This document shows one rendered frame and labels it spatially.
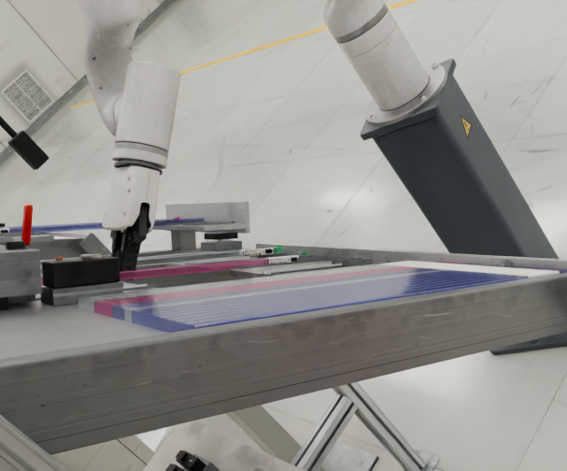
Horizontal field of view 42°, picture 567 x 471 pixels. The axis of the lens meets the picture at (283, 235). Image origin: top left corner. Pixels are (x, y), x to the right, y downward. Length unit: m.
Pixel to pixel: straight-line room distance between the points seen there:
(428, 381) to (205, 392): 1.48
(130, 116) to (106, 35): 0.13
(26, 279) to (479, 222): 1.10
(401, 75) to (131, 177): 0.64
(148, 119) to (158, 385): 0.68
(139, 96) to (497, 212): 0.84
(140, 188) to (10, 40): 8.05
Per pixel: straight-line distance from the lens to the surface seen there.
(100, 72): 1.24
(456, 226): 1.69
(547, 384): 1.82
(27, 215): 1.16
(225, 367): 0.54
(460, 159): 1.56
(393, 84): 1.52
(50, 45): 9.28
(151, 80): 1.15
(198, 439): 1.29
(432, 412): 1.91
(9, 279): 0.81
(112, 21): 1.15
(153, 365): 0.51
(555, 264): 0.94
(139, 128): 1.14
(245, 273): 1.07
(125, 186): 1.13
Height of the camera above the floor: 1.33
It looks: 26 degrees down
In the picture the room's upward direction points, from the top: 39 degrees counter-clockwise
